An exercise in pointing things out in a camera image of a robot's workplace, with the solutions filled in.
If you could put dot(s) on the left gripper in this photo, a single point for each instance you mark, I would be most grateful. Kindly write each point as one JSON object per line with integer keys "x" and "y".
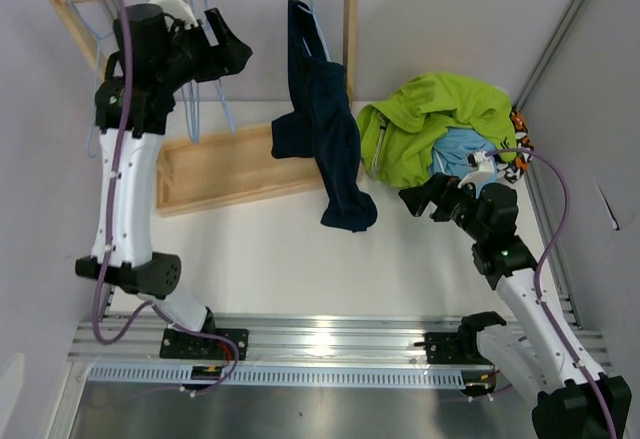
{"x": 227, "y": 57}

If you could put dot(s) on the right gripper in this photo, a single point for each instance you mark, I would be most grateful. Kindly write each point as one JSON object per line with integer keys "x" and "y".
{"x": 440, "y": 189}

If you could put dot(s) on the light blue shorts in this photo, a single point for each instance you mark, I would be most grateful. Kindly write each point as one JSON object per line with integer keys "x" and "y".
{"x": 450, "y": 152}

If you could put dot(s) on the lime green shorts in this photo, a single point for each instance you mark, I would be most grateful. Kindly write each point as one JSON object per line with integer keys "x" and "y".
{"x": 398, "y": 134}

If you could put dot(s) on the blue hanger of light-blue shorts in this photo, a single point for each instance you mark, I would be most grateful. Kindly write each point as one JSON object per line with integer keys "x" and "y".
{"x": 192, "y": 119}

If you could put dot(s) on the orange camouflage shorts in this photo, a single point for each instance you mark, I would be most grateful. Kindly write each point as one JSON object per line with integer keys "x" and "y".
{"x": 514, "y": 170}

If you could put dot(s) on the navy blue shorts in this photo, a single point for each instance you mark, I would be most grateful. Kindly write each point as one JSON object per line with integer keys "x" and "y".
{"x": 321, "y": 125}

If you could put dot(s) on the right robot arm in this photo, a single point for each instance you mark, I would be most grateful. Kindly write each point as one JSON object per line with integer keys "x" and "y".
{"x": 569, "y": 393}

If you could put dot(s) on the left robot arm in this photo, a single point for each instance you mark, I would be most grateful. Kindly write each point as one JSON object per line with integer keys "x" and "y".
{"x": 158, "y": 53}

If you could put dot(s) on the wooden clothes rack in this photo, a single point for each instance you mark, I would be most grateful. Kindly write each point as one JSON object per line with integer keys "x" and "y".
{"x": 224, "y": 168}

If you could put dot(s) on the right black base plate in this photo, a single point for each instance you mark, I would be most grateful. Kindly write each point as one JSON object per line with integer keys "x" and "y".
{"x": 459, "y": 347}

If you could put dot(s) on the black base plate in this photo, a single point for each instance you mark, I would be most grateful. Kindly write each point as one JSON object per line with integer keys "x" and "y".
{"x": 459, "y": 347}
{"x": 180, "y": 345}

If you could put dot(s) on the aluminium mounting rail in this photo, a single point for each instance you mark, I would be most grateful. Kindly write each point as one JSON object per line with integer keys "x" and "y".
{"x": 298, "y": 341}

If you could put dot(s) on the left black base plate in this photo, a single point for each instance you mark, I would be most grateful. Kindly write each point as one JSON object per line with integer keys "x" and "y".
{"x": 180, "y": 345}

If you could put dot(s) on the white slotted cable duct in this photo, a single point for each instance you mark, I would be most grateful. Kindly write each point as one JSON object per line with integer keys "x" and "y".
{"x": 412, "y": 378}

